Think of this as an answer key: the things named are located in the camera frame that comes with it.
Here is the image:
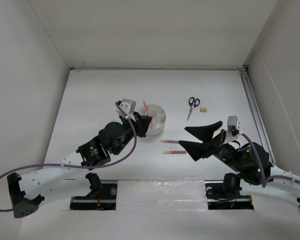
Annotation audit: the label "purple capped pen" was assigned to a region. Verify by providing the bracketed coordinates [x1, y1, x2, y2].
[159, 139, 179, 144]

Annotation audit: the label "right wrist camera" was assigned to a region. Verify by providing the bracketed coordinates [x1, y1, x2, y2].
[223, 115, 240, 144]

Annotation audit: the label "aluminium rail at right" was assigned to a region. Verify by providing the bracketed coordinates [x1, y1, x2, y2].
[238, 65, 277, 165]

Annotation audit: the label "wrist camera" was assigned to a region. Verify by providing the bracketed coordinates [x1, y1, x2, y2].
[223, 115, 240, 144]
[115, 98, 136, 121]

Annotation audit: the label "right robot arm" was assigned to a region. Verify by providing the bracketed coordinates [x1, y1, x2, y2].
[178, 116, 300, 209]

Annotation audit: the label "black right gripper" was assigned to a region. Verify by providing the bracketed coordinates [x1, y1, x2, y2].
[177, 120, 244, 172]

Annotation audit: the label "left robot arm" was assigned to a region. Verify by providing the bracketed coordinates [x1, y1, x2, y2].
[7, 112, 152, 219]

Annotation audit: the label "small yellow eraser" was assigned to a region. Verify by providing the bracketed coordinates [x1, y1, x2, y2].
[200, 107, 207, 113]

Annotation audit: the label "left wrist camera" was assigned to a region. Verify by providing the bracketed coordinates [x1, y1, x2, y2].
[115, 98, 136, 121]

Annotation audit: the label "front mounting rail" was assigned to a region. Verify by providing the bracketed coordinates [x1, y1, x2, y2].
[69, 179, 254, 212]

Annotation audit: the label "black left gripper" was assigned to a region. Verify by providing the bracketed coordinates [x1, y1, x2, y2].
[112, 111, 152, 156]

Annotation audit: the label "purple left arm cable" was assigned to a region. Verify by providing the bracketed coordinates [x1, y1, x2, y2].
[0, 102, 138, 213]

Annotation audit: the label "black handled scissors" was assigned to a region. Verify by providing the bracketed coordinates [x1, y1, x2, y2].
[187, 96, 201, 120]

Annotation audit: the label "brown capped pen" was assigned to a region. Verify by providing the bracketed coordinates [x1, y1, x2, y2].
[163, 150, 187, 155]

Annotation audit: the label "pink highlighter pen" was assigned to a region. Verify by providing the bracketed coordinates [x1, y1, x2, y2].
[142, 99, 155, 129]

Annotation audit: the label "white round divided organizer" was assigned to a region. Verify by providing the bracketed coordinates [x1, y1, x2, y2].
[146, 104, 167, 136]

